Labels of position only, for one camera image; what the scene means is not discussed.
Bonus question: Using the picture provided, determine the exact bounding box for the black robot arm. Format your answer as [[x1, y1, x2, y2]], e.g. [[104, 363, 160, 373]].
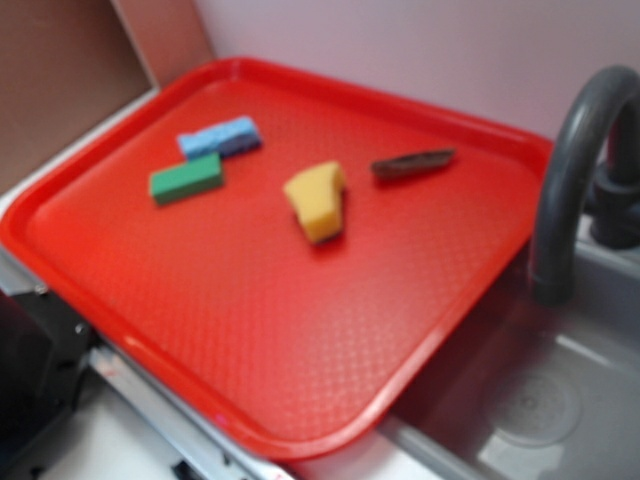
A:
[[1, 292, 96, 466]]

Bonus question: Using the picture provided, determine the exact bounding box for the brown wood chip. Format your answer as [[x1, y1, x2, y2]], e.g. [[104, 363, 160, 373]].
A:
[[369, 148, 456, 181]]

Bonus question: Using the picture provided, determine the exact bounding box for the red plastic tray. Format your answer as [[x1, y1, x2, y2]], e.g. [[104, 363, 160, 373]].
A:
[[1, 58, 551, 460]]

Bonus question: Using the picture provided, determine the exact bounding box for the yellow sponge wedge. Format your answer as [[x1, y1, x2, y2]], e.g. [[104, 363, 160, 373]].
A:
[[283, 161, 346, 244]]

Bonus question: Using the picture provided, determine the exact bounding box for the blue sponge block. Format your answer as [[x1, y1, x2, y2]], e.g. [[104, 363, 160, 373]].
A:
[[177, 116, 263, 160]]

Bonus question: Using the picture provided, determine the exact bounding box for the green rectangular block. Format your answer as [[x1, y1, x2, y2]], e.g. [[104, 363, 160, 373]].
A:
[[149, 153, 224, 205]]

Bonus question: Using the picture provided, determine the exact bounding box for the grey toy sink basin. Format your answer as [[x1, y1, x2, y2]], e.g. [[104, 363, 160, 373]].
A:
[[380, 241, 639, 479]]

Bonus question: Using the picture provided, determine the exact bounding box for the grey curved faucet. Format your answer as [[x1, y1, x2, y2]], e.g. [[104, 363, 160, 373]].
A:
[[528, 66, 639, 306]]

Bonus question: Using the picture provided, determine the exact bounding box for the dark grey faucet handle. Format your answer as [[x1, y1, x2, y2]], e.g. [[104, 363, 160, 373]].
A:
[[588, 106, 639, 250]]

